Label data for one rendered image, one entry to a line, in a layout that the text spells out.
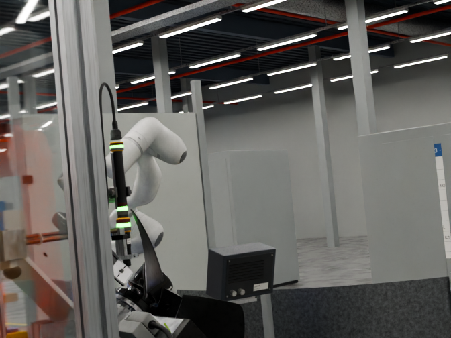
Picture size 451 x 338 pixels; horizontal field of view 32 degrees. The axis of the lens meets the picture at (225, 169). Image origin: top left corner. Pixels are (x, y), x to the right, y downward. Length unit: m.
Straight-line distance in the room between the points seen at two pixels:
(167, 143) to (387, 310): 1.71
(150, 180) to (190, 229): 1.71
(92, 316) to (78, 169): 0.18
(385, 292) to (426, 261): 4.54
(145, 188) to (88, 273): 2.07
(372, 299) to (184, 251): 1.21
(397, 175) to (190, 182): 4.32
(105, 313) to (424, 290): 3.26
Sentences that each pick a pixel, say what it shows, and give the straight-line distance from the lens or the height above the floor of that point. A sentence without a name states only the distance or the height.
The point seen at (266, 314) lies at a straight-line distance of 4.21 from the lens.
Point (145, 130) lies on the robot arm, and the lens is 2.81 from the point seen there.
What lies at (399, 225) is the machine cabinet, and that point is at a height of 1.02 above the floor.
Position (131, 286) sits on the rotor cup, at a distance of 2.39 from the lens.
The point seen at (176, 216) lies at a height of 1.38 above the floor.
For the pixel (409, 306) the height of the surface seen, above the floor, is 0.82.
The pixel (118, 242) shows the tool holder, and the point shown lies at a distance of 2.45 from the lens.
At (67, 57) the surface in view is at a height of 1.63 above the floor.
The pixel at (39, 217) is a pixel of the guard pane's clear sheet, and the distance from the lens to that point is 1.16.
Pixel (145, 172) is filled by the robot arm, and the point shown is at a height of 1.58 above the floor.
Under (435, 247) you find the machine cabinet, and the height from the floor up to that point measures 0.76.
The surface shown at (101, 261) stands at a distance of 1.01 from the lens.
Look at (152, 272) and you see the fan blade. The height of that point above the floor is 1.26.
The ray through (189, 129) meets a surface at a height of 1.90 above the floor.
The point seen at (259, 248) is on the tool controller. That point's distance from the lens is 3.17.
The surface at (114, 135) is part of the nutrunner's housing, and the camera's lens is 2.48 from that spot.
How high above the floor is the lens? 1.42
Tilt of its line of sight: 3 degrees up
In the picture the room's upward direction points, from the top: 5 degrees counter-clockwise
